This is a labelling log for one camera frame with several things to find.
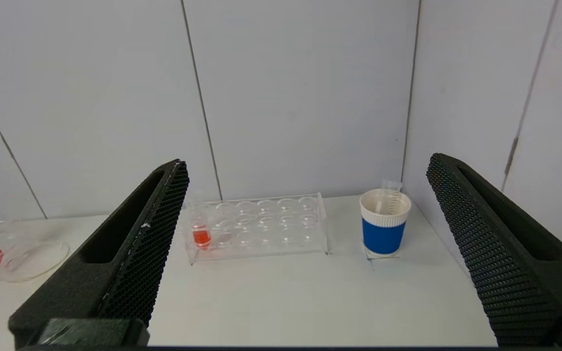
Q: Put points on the blue and white paper cup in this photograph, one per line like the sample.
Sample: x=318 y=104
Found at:
x=383 y=236

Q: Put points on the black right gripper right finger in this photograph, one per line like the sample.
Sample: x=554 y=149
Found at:
x=505 y=253

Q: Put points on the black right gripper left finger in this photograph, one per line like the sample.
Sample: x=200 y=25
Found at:
x=115 y=263

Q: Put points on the clear glass beaker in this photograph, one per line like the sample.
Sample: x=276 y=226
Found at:
x=59 y=258

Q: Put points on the test tube with yellow liquid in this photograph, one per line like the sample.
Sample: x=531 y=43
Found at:
x=391 y=195

